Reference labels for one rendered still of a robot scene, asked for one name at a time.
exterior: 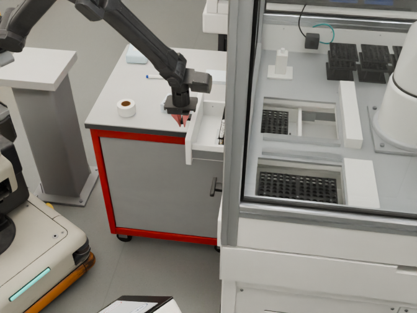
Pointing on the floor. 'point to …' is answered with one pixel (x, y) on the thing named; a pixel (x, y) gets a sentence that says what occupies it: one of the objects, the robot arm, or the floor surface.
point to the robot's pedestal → (51, 123)
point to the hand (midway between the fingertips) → (182, 124)
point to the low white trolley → (154, 157)
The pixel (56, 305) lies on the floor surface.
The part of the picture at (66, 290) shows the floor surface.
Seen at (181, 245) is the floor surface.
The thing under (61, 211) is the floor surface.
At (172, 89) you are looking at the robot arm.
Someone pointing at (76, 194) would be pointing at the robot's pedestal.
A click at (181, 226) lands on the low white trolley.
